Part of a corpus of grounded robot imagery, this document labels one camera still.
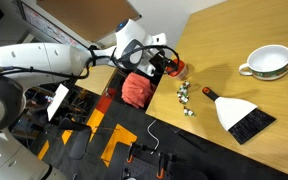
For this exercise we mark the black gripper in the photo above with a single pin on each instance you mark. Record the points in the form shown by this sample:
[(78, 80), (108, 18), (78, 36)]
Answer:
[(157, 62)]

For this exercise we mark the red plastic lid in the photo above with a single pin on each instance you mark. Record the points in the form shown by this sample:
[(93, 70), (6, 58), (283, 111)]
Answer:
[(181, 65)]

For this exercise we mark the small candy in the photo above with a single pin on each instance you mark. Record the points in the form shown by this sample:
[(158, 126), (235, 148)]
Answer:
[(186, 83), (184, 99), (180, 94), (186, 111), (183, 88), (191, 113)]

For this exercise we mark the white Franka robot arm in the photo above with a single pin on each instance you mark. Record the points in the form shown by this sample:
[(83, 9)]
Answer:
[(44, 56)]

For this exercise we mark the salmon pink cloth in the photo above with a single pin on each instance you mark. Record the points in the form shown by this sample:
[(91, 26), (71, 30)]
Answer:
[(137, 90)]

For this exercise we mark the white brush with black bristles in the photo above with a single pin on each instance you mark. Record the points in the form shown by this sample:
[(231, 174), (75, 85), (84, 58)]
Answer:
[(234, 111)]

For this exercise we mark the white soup mug green band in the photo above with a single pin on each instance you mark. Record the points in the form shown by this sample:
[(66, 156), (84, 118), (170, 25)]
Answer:
[(267, 61)]

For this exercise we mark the black orange bar clamp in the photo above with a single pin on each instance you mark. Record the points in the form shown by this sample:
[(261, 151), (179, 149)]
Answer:
[(161, 165), (129, 153)]

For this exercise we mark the brown cork board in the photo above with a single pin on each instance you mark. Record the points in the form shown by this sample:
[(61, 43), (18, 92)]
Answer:
[(84, 16)]

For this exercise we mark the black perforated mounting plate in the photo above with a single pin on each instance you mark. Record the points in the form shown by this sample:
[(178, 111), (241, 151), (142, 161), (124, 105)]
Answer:
[(144, 170)]

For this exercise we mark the dark grey office chair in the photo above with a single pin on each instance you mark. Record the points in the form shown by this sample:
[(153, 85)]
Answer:
[(80, 143)]

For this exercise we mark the white flat panel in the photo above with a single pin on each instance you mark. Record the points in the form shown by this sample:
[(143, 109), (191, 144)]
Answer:
[(57, 101)]

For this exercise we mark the framed whiteboard with writing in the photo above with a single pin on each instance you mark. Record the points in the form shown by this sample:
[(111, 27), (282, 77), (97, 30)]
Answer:
[(50, 30)]

